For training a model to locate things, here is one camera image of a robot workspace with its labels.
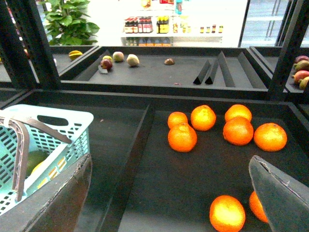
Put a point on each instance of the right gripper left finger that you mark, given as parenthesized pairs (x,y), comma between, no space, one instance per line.
(56,206)

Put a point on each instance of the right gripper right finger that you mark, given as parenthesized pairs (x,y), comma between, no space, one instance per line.
(285,200)

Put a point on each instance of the yellow mango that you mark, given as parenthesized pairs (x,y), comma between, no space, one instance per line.
(50,174)

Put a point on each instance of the green avocado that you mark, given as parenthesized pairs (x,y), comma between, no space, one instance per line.
(35,158)

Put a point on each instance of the light teal plastic basket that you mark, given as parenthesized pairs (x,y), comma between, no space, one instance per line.
(48,156)

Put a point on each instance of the brown basket handle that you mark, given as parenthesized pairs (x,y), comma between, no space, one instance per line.
(23,140)

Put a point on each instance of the white zip tie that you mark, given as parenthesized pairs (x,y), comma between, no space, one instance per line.
(5,118)

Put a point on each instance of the orange tangerine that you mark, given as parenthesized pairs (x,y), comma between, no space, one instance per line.
(182,137)

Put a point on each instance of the green potted plant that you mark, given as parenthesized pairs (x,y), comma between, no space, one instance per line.
(66,22)

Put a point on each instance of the shelf of sauce bottles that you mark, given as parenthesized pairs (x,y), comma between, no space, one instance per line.
(169,23)

